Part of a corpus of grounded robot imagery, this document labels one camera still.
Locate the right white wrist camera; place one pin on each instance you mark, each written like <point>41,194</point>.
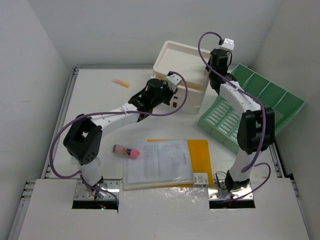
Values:
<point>227,44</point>

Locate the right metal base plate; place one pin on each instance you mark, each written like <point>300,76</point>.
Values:
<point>218,194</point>

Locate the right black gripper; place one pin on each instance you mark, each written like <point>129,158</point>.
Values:
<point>207,68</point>

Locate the pink glue stick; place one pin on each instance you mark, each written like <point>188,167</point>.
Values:
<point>125,151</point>

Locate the metal base plate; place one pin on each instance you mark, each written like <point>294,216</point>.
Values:
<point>105,190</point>
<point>218,194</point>

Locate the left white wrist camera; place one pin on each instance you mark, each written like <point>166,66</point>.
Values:
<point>173,80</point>

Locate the pink orange highlighter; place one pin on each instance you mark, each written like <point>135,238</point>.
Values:
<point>121,83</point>

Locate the yellow folder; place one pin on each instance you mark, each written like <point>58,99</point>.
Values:
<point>200,159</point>

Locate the white three-drawer organizer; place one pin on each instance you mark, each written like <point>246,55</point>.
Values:
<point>185,60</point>

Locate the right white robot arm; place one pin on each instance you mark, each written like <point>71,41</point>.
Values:
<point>256,130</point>

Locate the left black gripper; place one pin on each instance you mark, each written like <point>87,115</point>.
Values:
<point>170,91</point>

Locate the green plastic file tray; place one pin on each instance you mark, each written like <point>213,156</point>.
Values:
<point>221,121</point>

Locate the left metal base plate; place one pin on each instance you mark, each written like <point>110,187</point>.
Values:
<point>105,190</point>

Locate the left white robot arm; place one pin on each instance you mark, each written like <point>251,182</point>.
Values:
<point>83,139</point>

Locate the small white box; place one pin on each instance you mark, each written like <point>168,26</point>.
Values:
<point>201,180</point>

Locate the white drawer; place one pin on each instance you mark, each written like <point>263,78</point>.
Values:
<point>190,85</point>

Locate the clear sleeve with papers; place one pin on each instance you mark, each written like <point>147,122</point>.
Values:
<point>161,163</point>

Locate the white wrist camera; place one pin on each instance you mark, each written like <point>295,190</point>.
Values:
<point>173,80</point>
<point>227,44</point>

